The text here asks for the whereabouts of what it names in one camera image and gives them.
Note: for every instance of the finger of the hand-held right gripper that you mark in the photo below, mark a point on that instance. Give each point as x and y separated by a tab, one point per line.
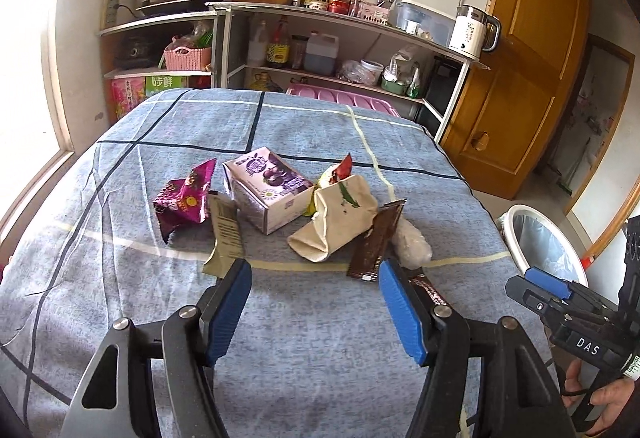
530	297
547	280

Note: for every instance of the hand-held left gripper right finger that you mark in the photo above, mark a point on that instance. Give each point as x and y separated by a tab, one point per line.
400	313

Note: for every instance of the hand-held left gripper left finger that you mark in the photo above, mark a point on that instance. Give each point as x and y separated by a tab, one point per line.
230	310

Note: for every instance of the dark brown glossy wrapper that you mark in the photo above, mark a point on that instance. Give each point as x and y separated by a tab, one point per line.
425	285

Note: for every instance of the white bin with plastic liner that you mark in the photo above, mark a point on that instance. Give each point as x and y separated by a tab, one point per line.
542	238

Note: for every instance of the clear plastic bag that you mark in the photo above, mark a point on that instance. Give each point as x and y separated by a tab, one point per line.
350	72
412	248

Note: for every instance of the long brown wrapper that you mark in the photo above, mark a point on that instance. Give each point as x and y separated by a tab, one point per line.
375	243

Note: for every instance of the olive wrapper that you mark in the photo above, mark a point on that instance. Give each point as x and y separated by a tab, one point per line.
226	233

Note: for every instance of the beige paper bag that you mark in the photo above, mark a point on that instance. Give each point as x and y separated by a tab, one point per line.
335	223

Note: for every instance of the purple white carton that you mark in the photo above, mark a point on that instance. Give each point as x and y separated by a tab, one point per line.
265	198

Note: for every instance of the purple snack packet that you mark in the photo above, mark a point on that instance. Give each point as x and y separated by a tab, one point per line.
182	200

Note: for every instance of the yellow red snack packet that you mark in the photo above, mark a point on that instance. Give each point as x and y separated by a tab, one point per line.
341	168

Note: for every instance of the person's right hand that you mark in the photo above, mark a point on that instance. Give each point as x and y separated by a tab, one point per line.
617	403

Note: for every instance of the blue plaid blanket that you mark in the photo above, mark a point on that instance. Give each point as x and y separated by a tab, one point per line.
310	343

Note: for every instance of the round wooden door knob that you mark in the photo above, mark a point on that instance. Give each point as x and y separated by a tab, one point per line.
481	140

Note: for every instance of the wooden door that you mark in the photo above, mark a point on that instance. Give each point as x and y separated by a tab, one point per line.
530	68

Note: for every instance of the black appliance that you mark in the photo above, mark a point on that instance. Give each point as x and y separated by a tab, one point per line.
442	85

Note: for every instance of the yellow cooking oil bottle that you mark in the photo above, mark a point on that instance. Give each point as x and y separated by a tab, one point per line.
260	81

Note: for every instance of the green white packet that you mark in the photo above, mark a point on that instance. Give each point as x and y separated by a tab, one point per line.
414	82

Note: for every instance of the green cardboard box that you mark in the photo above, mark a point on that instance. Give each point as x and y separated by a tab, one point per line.
165	83

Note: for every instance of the pink cardboard box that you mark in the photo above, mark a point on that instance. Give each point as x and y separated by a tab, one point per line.
127	97

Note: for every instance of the white plastic tub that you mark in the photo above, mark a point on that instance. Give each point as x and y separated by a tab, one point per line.
372	70

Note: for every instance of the stuffed plastic bag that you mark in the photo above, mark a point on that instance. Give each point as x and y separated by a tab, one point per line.
400	63

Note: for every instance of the pink woven basket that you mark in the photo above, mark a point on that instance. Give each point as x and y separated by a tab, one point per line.
187	59

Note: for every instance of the white electric kettle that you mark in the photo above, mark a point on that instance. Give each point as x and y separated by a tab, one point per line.
467	33

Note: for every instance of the oil bottle yellow label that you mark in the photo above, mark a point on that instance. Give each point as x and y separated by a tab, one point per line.
278	49

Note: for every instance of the white plastic bottle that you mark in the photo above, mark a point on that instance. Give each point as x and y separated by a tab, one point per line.
256	45

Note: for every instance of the dark jar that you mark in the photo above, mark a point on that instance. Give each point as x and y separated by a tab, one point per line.
298	52

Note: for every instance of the clear jerrycan dark liquid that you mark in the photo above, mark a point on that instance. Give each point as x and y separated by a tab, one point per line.
320	53

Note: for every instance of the black small cooker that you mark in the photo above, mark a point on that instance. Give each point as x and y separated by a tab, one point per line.
132	53

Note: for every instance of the clear storage box white lid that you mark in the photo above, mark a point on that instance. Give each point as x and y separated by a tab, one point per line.
425	23

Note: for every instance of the large white shelf rack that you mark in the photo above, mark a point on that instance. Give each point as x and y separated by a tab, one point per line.
350	25

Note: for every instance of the small white shelf rack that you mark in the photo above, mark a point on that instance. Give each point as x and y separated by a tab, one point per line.
150	20

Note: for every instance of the pink knife holder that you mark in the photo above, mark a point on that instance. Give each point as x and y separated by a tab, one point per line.
376	13

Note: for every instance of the glass jar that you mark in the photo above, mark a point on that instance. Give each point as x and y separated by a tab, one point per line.
355	8

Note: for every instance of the black induction cooker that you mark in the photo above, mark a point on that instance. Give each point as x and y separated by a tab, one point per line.
180	5

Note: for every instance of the red jar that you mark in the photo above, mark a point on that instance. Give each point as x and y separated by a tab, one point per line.
339	3

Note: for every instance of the white power strip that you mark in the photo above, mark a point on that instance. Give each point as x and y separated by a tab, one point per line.
113	7

